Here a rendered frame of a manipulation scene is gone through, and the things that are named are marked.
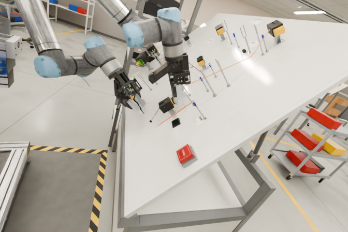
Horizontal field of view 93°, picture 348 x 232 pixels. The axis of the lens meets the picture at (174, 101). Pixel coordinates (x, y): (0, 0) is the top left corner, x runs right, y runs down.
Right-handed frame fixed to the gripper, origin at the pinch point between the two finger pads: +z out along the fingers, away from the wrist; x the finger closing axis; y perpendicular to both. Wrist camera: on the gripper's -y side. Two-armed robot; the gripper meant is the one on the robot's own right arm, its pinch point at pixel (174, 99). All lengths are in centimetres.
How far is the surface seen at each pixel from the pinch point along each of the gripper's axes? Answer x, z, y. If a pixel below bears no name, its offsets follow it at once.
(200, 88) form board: 7.3, 1.3, 14.1
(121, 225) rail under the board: -34.9, 23.6, -26.5
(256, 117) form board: -23.3, -3.4, 24.0
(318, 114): 91, 130, 207
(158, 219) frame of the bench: -32.4, 32.0, -14.8
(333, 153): 64, 190, 230
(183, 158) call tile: -27.1, 4.8, -1.6
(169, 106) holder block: -2.2, 1.7, -2.7
